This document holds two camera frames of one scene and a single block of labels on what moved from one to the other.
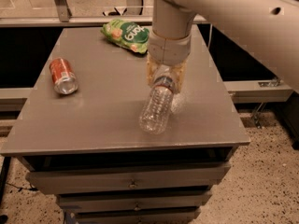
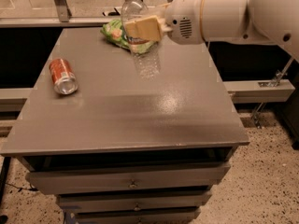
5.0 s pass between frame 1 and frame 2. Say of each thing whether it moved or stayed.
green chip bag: stayed
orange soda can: stayed
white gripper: moved
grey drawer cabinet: stayed
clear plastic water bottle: moved
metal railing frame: stayed
